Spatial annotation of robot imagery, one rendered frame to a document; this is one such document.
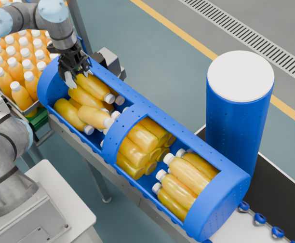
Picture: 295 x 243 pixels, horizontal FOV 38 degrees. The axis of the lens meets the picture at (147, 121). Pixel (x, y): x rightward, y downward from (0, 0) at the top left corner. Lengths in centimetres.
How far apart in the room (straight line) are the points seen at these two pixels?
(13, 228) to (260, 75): 115
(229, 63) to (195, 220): 78
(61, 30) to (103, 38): 227
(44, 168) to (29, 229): 32
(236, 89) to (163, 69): 149
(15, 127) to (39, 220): 33
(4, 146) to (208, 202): 65
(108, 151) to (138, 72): 176
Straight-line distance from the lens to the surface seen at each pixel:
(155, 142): 154
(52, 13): 124
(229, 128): 196
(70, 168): 290
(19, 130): 146
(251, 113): 187
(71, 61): 137
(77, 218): 147
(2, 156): 135
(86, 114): 168
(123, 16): 368
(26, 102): 197
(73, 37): 132
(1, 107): 193
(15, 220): 125
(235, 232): 165
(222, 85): 183
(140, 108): 154
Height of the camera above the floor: 248
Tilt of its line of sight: 56 degrees down
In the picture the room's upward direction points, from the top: 11 degrees counter-clockwise
